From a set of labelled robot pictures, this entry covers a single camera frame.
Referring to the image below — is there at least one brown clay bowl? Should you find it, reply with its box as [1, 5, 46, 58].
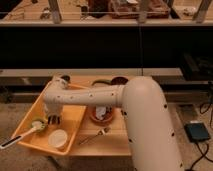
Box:
[89, 106, 114, 126]

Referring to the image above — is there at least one black foot pedal box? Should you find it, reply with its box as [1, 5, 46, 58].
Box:
[184, 123, 211, 142]

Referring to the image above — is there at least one small green bowl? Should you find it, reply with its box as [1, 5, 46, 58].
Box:
[31, 118, 47, 133]

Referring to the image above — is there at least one metal fork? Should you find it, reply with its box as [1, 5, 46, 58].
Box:
[78, 127, 111, 145]

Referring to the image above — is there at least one white round cup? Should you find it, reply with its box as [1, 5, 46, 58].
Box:
[48, 129, 68, 149]

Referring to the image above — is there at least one green curved vegetable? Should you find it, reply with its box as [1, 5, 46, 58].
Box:
[91, 79, 111, 86]

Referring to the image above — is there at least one white spoon black handle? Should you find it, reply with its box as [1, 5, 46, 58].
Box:
[0, 127, 36, 149]

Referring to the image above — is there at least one white crumpled paper in bowl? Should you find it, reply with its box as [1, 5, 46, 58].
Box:
[95, 106, 110, 120]

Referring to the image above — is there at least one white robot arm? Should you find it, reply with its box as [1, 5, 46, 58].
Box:
[43, 76, 184, 171]

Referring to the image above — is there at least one dark brown round lid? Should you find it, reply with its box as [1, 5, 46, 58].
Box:
[111, 77, 128, 85]

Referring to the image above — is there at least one black cable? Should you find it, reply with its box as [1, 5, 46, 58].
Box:
[184, 79, 213, 171]

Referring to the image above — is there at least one yellow plastic tray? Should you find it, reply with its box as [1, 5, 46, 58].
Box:
[12, 84, 86, 156]

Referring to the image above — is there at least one small dark round cap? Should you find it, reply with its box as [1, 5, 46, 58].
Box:
[61, 75, 70, 82]

